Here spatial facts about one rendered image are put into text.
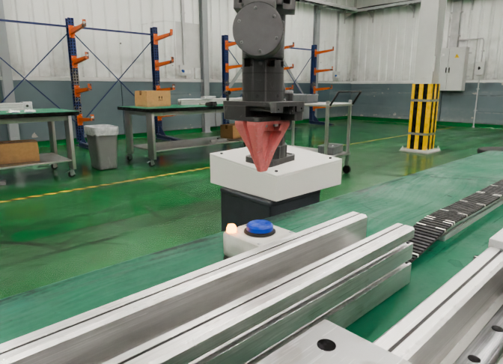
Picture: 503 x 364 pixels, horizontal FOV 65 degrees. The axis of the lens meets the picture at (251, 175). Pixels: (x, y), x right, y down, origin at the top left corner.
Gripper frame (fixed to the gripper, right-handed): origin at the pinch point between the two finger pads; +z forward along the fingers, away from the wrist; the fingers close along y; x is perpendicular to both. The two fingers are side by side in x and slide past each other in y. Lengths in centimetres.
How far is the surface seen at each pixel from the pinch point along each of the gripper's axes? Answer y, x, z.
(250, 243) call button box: 1.6, -3.8, 10.3
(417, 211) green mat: 3.2, 45.8, 15.9
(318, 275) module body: 17.3, -9.0, 7.9
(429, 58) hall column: -240, 606, -60
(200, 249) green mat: -12.9, -2.0, 16.1
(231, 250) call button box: -2.3, -4.0, 12.6
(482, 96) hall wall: -315, 1120, 6
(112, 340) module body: 10.2, -27.7, 9.9
